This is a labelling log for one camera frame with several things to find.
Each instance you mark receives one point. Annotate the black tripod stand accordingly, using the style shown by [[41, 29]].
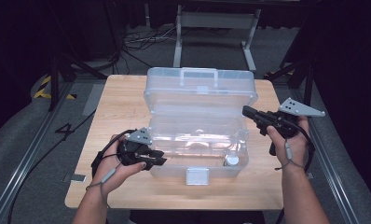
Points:
[[308, 90], [53, 87]]

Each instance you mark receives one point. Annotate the white metal desk frame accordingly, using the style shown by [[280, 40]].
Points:
[[217, 20]]

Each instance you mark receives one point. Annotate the small white bottle green label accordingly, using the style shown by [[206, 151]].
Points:
[[231, 160]]

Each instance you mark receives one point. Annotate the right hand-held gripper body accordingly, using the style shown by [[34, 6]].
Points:
[[280, 123]]

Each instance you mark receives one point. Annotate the person's right hand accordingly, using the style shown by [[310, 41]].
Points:
[[295, 152]]

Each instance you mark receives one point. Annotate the clear plastic storage box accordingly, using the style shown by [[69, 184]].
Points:
[[202, 93]]

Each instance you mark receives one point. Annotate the grey floor plate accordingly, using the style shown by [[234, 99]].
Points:
[[93, 99]]

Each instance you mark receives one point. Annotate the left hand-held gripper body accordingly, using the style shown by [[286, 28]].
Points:
[[130, 154]]

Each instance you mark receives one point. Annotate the person's left hand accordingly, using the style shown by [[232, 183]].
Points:
[[109, 174]]

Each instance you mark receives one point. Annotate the person's black shirt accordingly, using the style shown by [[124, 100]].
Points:
[[196, 218]]

